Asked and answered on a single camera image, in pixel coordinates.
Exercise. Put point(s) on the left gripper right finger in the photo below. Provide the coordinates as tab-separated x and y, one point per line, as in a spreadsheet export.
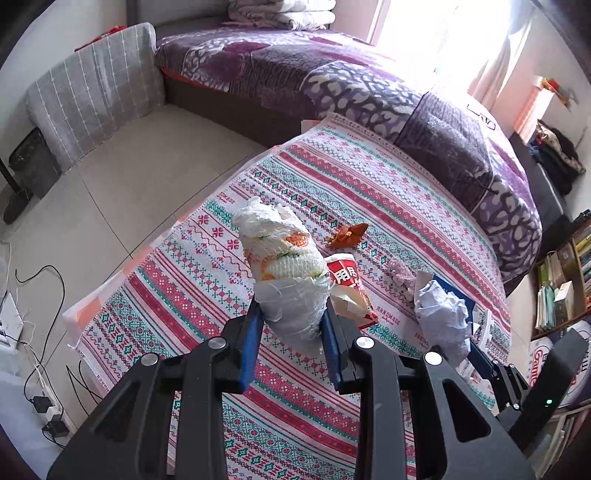
455	434

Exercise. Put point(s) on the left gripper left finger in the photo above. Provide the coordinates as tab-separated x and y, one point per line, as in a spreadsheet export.
163	418

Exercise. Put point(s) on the blue white carton box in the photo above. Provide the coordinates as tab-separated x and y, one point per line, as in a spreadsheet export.
471	304

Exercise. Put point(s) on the white paper ball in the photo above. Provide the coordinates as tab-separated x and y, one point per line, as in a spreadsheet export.
443	318

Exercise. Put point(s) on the printed plastic bag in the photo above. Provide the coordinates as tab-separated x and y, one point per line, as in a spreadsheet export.
291	278

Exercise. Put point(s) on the wooden bookshelf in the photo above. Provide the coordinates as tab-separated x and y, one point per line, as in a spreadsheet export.
563	281

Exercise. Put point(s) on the pink crumpled tissue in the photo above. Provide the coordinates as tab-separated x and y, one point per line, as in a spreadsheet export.
404	278

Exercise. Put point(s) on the red white paper box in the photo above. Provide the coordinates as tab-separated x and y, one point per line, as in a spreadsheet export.
348	294

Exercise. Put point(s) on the black bench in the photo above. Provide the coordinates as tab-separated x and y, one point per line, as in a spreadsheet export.
554	214

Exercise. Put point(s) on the brown dried peel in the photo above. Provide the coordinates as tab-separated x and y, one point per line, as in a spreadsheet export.
348	236

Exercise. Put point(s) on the striped patterned table cloth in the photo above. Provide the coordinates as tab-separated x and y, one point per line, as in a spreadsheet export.
291	424

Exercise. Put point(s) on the folded clothes pile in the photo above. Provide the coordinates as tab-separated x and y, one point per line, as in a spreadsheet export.
557	155

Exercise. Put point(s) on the black box on floor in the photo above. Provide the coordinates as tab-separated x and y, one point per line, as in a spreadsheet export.
31	172

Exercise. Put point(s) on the pink curtain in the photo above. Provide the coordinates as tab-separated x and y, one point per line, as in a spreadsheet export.
497	70

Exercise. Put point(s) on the grey checked covered chair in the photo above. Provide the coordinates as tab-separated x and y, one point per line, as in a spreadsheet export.
82	101

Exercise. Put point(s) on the grey bed headboard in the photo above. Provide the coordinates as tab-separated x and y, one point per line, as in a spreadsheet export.
161	12

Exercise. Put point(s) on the folded white quilt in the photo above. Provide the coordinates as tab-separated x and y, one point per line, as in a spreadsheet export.
287	14

